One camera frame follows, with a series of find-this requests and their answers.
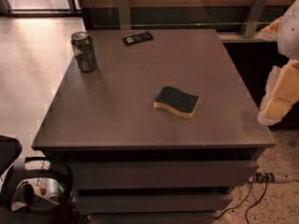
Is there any right metal shelf bracket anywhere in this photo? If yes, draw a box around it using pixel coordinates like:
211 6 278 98
240 0 267 38

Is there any crushed can in bin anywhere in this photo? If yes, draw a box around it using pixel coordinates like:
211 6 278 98
42 178 60 202

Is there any metal shelf bracket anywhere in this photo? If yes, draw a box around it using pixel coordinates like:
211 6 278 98
117 0 131 30
240 0 267 38

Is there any green soda can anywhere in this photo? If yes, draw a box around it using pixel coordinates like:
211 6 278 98
71 32 97 72

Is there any dark rxbar blueberry wrapper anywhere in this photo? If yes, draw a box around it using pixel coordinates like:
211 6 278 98
122 31 153 46

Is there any black power cable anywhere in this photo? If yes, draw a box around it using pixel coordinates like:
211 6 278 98
244 182 269 224
214 181 254 220

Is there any black chair part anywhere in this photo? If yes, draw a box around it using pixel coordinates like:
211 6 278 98
0 135 22 175

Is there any grey drawer cabinet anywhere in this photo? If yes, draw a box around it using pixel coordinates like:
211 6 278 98
33 30 275 224

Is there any green and yellow sponge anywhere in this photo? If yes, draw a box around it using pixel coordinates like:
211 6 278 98
153 87 199 119

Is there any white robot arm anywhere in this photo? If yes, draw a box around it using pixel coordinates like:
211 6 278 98
257 0 299 126

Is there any left metal shelf bracket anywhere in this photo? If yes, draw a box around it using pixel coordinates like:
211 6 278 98
117 0 131 30

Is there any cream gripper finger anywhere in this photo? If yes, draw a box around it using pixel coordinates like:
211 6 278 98
258 17 282 41
257 59 299 126

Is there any white power strip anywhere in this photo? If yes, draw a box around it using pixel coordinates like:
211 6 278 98
249 173 292 184

